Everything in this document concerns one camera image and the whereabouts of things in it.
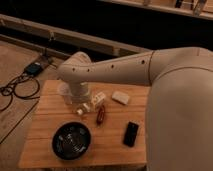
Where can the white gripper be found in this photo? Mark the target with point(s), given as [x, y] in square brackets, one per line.
[80, 92]

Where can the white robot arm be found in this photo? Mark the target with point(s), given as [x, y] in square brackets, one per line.
[179, 109]

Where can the white sponge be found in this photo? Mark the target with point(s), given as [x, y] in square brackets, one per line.
[121, 97]

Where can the translucent plastic cup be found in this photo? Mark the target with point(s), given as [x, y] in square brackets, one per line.
[63, 90]

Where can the white plastic bottle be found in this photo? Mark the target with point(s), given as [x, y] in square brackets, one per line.
[93, 105]

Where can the wooden table board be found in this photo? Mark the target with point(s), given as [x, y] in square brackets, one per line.
[106, 147]

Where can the black power adapter box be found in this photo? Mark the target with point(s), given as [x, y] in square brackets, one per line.
[33, 69]

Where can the black bowl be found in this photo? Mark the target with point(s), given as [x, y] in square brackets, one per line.
[71, 141]

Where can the black rectangular block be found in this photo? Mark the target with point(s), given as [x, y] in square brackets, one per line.
[130, 134]

